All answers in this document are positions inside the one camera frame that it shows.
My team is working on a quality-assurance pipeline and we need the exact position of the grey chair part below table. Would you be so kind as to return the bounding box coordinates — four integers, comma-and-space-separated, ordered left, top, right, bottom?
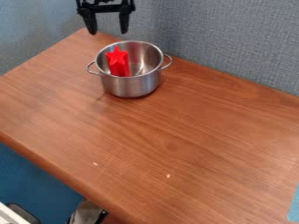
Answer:
65, 199, 108, 224

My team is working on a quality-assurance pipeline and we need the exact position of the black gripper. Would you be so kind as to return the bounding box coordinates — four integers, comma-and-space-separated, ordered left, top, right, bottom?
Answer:
74, 0, 136, 35

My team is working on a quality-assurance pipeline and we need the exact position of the white object bottom left corner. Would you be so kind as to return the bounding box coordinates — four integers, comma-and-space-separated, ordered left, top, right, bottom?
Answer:
0, 202, 30, 224

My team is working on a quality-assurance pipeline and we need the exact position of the red star-shaped bar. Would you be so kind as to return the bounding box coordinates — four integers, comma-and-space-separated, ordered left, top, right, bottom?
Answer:
105, 46, 130, 77

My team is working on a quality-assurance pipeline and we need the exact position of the stainless steel pot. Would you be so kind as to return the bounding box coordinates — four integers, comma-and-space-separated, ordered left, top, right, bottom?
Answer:
86, 40, 173, 98

